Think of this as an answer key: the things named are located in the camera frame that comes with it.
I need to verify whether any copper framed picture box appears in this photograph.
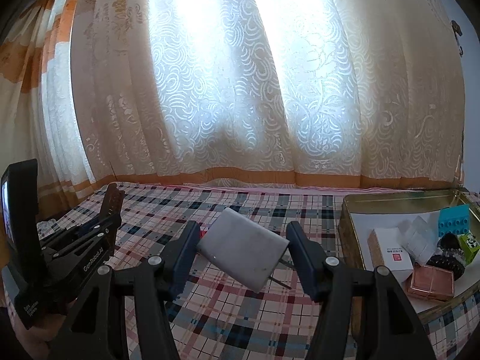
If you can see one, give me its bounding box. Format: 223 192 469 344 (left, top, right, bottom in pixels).
405 265 455 302

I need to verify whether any plaid tablecloth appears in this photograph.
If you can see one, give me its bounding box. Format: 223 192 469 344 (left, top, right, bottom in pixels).
35 181 480 360

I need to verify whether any white paper tray liner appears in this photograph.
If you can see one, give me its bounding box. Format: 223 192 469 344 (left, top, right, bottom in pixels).
342 211 479 313

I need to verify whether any black grey fabric pouch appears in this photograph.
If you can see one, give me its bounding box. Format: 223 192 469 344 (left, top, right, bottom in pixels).
427 232 466 281

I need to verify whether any white box with red seal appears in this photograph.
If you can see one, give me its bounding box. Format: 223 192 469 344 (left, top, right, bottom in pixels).
367 228 413 284

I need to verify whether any person left hand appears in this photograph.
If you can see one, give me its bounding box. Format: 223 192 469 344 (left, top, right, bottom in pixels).
6 300 75 359

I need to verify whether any clear plastic container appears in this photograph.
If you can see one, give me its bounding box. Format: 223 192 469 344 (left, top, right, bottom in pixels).
397 212 439 266

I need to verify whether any dark brown wooden stick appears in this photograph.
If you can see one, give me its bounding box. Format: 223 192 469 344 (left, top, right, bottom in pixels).
98 183 125 229

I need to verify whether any gold metal tin tray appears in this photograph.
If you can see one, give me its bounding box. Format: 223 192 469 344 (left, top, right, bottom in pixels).
338 189 479 323

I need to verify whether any cyan toy brick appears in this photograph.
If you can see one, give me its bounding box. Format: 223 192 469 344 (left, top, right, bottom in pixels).
438 204 470 238

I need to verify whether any cream lace curtain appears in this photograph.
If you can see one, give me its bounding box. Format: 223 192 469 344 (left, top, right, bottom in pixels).
1 0 465 218

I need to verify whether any phone screen on gripper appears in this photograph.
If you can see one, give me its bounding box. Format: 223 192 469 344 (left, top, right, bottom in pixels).
1 158 40 254

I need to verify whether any green toy brick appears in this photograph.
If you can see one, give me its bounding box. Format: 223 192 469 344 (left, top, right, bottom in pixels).
459 232 480 265

